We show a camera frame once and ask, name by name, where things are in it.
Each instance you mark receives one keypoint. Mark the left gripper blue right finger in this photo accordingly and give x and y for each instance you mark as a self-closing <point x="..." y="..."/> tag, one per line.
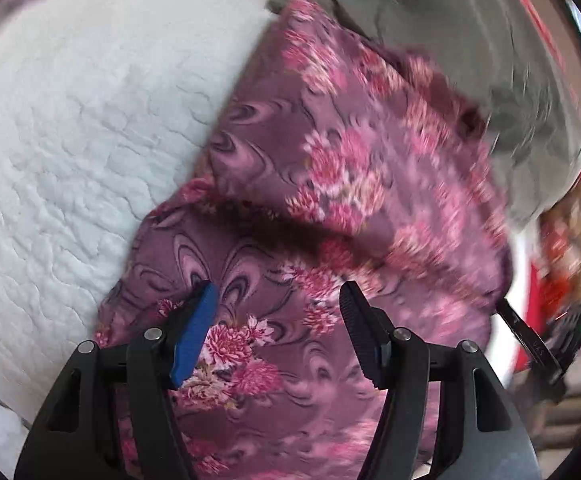
<point x="480" y="434"/>

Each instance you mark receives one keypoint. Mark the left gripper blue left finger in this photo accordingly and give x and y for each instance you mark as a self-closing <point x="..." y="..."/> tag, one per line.
<point x="76" y="435"/>

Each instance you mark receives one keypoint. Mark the red cushion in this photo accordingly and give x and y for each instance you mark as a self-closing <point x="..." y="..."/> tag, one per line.
<point x="524" y="294"/>

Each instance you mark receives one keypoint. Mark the bagged stuffed toys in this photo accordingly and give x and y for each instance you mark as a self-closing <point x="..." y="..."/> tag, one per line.
<point x="560" y="246"/>

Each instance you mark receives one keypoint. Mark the grey floral pillow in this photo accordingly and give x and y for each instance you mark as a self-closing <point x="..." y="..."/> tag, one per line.
<point x="492" y="52"/>

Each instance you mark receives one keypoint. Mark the purple floral blouse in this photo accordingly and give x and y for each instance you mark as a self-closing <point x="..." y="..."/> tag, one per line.
<point x="333" y="161"/>

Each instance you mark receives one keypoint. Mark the white quilted mattress cover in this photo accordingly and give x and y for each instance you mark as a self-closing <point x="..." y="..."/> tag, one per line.
<point x="104" y="107"/>

